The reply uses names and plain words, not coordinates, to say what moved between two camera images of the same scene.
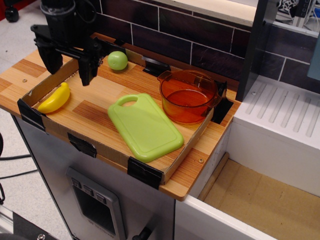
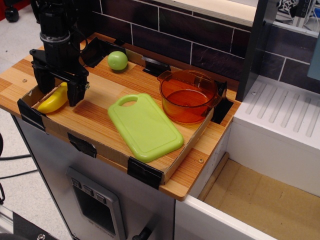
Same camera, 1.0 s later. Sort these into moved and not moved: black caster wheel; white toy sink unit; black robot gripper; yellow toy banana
Moved: black robot gripper
Not moved: black caster wheel; white toy sink unit; yellow toy banana
